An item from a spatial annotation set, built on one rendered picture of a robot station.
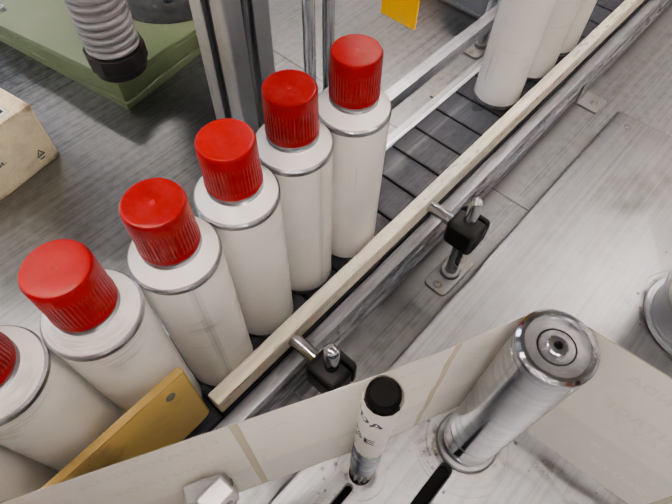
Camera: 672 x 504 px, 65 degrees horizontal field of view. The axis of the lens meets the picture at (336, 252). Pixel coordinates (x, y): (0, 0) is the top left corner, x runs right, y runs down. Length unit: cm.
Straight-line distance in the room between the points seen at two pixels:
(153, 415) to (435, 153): 38
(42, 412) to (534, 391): 24
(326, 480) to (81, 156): 46
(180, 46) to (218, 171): 47
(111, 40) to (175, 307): 15
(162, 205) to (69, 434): 14
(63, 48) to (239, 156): 52
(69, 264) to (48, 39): 56
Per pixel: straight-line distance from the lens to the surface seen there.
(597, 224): 57
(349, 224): 43
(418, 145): 58
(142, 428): 35
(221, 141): 29
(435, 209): 49
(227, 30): 44
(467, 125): 61
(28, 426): 31
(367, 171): 39
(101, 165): 67
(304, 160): 33
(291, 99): 31
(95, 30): 34
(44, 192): 67
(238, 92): 48
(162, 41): 75
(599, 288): 53
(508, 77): 61
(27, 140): 67
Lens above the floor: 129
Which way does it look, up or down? 58 degrees down
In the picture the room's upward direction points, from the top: 2 degrees clockwise
